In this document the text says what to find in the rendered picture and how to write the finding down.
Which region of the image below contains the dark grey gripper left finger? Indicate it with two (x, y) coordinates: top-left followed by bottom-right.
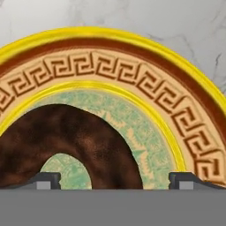
(5, 171), (62, 191)

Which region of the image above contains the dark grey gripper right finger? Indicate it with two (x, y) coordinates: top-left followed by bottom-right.
(168, 171), (225, 191)

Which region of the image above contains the dark brown bagel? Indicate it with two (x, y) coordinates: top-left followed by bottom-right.
(0, 103), (144, 191)

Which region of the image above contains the yellow rimmed patterned plate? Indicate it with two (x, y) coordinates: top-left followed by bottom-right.
(0, 26), (226, 191)

